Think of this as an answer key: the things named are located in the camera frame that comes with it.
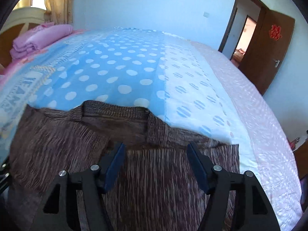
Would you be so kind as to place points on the white wall switch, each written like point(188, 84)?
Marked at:
point(206, 14)

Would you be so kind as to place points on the pink dotted bedspread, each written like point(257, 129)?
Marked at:
point(262, 134)

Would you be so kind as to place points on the folded pink blanket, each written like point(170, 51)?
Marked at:
point(38, 38)

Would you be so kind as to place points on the dark wooden door frame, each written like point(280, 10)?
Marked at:
point(240, 9)

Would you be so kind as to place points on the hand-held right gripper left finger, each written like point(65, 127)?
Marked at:
point(115, 166)

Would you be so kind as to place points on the yellow curtain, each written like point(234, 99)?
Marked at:
point(59, 1)

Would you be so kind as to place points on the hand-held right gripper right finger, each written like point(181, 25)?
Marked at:
point(197, 166)

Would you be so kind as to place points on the brown knitted sweater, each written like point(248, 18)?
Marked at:
point(154, 187)

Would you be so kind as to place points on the cream wooden headboard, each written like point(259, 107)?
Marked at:
point(16, 26)

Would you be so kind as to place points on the red paper door decoration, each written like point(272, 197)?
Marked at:
point(275, 32)

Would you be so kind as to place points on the blue polka dot bedsheet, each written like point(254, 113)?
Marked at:
point(125, 72)

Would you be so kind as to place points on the brown wooden door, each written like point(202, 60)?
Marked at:
point(267, 50)

